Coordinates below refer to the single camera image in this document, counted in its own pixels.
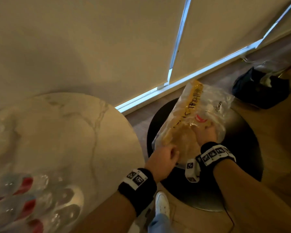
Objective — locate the blue jeans leg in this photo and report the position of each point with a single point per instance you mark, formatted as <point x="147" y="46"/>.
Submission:
<point x="160" y="224"/>

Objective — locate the person's right forearm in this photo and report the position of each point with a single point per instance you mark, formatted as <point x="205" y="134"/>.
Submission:
<point x="252" y="198"/>

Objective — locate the person's right hand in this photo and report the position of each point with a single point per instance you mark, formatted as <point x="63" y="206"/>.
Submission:
<point x="205" y="137"/>

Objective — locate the white shoe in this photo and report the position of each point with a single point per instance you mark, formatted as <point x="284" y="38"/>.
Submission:
<point x="162" y="203"/>

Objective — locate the black left wristband with markers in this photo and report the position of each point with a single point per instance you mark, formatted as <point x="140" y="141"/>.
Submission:
<point x="138" y="188"/>

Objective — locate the black right wristband with markers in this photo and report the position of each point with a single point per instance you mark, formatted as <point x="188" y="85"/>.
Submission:
<point x="209" y="155"/>

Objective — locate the narrow beige roller blind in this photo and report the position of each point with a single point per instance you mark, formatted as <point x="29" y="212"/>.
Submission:
<point x="286" y="24"/>

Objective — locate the person's left hand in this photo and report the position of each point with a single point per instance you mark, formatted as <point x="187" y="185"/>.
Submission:
<point x="161" y="162"/>

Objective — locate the black wristband with markers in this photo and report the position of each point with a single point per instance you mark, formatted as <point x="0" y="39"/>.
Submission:
<point x="138" y="188"/>
<point x="209" y="155"/>

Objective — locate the person's left forearm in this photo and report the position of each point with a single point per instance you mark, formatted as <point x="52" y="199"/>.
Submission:
<point x="111" y="213"/>

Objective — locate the clear plastic bag yellow contents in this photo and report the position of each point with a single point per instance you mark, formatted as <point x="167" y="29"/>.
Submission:
<point x="196" y="114"/>

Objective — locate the person's left fingers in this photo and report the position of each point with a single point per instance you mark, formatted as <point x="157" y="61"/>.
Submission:
<point x="175" y="156"/>

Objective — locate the wide beige roller blind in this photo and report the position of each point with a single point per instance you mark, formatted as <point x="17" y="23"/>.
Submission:
<point x="87" y="41"/>

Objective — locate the black bag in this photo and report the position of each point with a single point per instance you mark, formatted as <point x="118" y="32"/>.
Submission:
<point x="257" y="90"/>

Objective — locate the pack of clear water bottles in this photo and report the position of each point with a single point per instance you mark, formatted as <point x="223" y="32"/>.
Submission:
<point x="26" y="203"/>

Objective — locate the black round table base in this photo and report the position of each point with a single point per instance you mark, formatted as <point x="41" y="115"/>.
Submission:
<point x="240" y="152"/>

